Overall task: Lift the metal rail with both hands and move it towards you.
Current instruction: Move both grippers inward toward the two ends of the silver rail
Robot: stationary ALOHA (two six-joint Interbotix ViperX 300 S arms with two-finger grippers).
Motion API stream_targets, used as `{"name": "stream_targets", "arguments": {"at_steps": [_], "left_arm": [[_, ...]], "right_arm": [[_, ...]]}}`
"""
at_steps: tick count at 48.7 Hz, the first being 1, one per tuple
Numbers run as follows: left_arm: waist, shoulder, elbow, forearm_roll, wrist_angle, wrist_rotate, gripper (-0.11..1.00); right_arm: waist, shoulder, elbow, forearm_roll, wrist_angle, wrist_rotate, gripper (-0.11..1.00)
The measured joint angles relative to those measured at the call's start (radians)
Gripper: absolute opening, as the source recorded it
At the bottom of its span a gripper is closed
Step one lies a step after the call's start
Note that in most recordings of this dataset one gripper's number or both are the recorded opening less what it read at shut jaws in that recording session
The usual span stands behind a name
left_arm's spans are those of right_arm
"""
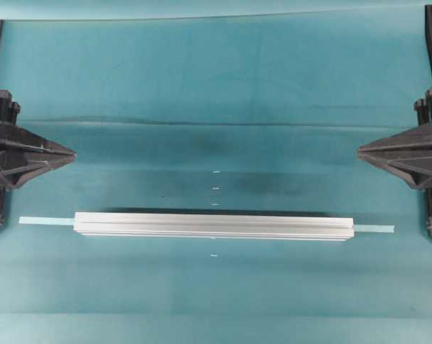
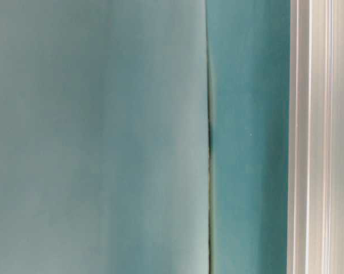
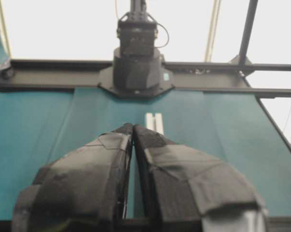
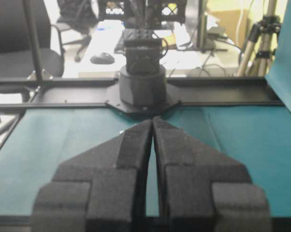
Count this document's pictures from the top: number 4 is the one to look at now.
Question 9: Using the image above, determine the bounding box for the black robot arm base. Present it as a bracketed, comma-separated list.
[99, 0, 187, 114]

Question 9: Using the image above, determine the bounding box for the black vertical frame post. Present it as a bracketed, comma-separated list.
[22, 0, 43, 82]

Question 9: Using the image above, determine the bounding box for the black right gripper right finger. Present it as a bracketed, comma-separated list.
[153, 117, 272, 232]

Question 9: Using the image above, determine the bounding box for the black computer mouse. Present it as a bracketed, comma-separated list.
[90, 52, 115, 65]

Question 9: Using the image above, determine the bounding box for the black metal frame rail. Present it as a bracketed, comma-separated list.
[0, 77, 283, 114]

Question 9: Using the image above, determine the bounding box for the black monitor stand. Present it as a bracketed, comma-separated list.
[195, 0, 225, 53]

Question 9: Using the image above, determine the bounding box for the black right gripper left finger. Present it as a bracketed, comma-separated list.
[32, 120, 152, 232]

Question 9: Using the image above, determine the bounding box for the black office chair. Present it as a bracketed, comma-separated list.
[0, 0, 65, 102]
[56, 0, 98, 62]

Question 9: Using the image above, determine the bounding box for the camera tripod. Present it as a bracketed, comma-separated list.
[236, 0, 281, 77]

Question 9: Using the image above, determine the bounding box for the teal backdrop sheet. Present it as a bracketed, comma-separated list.
[265, 0, 291, 113]

